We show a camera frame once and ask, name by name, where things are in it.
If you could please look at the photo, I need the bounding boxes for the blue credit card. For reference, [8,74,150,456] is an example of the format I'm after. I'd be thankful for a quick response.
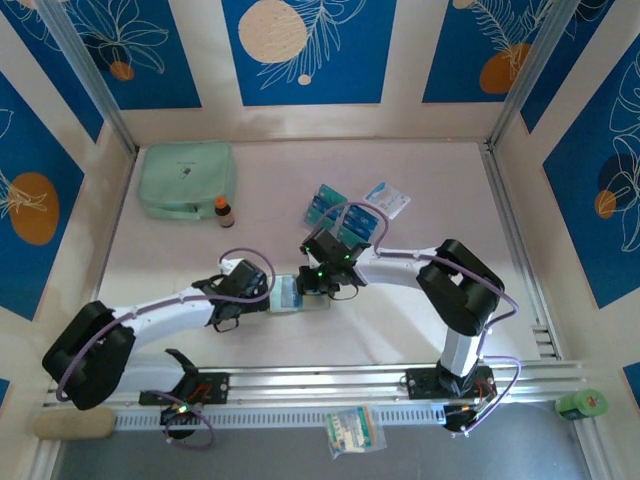
[344,214,375,242]
[349,203,377,226]
[310,194,341,216]

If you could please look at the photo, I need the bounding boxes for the blue tissue packets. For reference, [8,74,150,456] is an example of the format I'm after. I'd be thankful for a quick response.
[301,182,378,243]

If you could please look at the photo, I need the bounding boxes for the white and blue gauze packet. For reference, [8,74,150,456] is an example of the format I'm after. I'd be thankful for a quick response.
[361,180,413,219]

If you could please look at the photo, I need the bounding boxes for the brown bottle with orange cap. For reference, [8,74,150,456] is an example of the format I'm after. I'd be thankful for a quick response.
[214,196,237,230]

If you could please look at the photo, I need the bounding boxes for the mint green zip pouch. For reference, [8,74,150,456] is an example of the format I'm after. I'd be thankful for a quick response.
[137,140,239,222]

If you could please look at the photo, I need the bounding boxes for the clear plastic bag of supplies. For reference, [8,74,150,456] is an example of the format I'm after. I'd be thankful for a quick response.
[323,405,389,460]

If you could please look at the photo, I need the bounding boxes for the beige foam pad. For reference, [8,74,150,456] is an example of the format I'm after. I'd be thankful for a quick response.
[33,407,118,441]

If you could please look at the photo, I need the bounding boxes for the green tape roll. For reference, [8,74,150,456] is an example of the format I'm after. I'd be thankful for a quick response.
[554,388,609,422]

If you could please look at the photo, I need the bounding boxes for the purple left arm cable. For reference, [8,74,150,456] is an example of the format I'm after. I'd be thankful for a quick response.
[55,248,275,451]

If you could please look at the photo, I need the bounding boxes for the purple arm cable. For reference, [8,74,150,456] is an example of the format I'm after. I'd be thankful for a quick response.
[55,248,275,451]
[312,201,524,440]

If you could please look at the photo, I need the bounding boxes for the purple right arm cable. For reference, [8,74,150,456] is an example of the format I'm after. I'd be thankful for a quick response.
[312,201,524,440]

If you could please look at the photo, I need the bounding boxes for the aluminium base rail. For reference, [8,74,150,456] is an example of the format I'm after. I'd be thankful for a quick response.
[43,360,590,409]

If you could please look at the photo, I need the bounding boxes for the white slotted cable duct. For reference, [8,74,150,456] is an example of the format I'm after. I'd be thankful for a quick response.
[114,403,447,430]

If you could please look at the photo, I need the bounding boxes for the aluminium table side rail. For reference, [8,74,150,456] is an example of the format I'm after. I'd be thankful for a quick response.
[479,144,566,362]

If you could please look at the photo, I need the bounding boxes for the aluminium frame post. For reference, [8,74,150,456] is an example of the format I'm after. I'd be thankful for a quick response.
[35,0,140,156]
[484,0,586,154]

